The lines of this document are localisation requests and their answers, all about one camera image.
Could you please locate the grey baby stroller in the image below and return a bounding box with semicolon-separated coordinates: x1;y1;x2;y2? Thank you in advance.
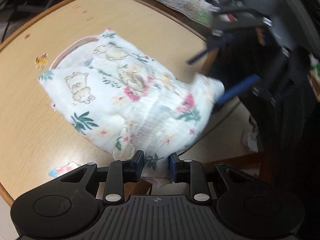
0;0;100;43

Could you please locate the floral baby garment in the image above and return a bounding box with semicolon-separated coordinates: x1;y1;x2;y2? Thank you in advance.
37;29;225;188

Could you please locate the person's dark clothing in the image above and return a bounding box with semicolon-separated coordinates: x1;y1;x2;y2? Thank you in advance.
207;0;320;205

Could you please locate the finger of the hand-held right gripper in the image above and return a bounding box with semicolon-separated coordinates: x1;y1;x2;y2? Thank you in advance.
215;74;277;105
186;34;235;65

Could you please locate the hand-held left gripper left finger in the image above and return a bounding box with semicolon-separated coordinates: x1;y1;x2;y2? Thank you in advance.
60;150;145;203

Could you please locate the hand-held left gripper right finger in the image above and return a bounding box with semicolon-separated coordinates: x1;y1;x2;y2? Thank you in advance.
169;153;250;203

